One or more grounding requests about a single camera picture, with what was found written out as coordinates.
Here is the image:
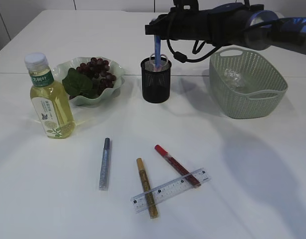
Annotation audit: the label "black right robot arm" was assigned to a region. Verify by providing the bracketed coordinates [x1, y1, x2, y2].
[145, 0, 306, 63]

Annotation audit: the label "silver glitter pen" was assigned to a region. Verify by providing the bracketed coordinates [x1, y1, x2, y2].
[99, 137, 111, 191]

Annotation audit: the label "purple grape bunch with leaves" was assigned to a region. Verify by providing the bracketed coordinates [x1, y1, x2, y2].
[62, 57, 117, 99]

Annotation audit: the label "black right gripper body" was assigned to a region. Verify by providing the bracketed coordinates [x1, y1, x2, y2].
[144, 6, 213, 42]

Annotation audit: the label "clear plastic ruler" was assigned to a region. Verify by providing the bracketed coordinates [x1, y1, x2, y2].
[131, 168, 211, 213]

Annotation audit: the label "clear plastic sheet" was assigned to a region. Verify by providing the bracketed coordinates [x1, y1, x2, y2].
[224, 69, 246, 89]

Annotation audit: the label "black mesh pen holder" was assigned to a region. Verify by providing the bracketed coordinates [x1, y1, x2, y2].
[140, 58, 172, 104]

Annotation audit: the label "green woven plastic basket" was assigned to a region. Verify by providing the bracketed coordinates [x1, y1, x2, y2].
[209, 48, 288, 119]

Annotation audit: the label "gold glitter pen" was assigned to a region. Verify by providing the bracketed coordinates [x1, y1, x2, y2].
[137, 158, 158, 219]

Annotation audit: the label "red glitter pen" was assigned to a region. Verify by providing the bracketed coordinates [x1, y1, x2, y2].
[154, 144, 201, 188]

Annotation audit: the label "blue capped scissors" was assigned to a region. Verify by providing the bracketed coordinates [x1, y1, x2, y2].
[154, 35, 161, 72]

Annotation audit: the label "yellow tea bottle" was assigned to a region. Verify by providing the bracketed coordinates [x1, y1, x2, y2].
[24, 53, 75, 139]

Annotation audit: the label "pink capped scissors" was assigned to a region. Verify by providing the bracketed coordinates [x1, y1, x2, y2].
[149, 53, 168, 72]

